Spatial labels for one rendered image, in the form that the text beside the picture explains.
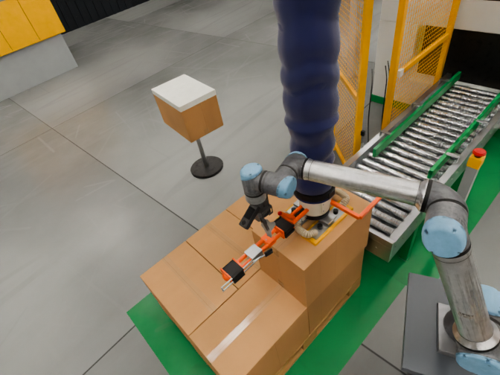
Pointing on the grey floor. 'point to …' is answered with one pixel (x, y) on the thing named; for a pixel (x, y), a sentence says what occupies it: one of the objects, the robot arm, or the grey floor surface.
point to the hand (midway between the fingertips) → (259, 230)
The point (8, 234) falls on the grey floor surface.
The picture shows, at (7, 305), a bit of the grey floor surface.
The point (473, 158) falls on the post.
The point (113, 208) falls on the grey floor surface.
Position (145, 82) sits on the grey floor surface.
